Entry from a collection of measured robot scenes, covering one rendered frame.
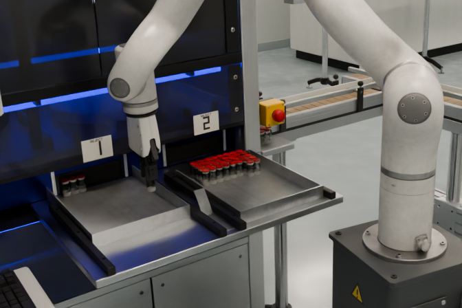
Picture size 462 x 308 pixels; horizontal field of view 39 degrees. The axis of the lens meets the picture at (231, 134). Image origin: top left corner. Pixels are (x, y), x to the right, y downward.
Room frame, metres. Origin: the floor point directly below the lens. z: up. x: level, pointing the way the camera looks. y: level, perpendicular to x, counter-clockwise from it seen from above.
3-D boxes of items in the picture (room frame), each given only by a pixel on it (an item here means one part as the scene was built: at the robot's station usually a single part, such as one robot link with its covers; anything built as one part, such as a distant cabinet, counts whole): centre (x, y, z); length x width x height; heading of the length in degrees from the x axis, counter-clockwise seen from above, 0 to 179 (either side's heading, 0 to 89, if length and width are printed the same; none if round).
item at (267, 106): (1.96, -0.13, 1.00); 0.08 x 0.07 x 0.07; 32
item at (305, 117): (2.24, -0.29, 0.92); 0.69 x 0.16 x 0.16; 122
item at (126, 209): (1.55, 0.31, 0.90); 0.34 x 0.26 x 0.04; 32
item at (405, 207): (1.33, -0.39, 0.95); 0.19 x 0.19 x 0.18
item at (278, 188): (1.63, -0.04, 0.90); 0.34 x 0.26 x 0.04; 31
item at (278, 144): (2.01, -0.12, 0.87); 0.14 x 0.13 x 0.02; 32
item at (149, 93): (1.47, 0.22, 1.26); 0.09 x 0.08 x 0.13; 168
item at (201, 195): (1.46, 0.05, 0.91); 0.14 x 0.03 x 0.06; 32
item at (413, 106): (1.30, -0.38, 1.16); 0.19 x 0.12 x 0.24; 167
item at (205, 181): (1.71, 0.01, 0.90); 0.18 x 0.02 x 0.05; 121
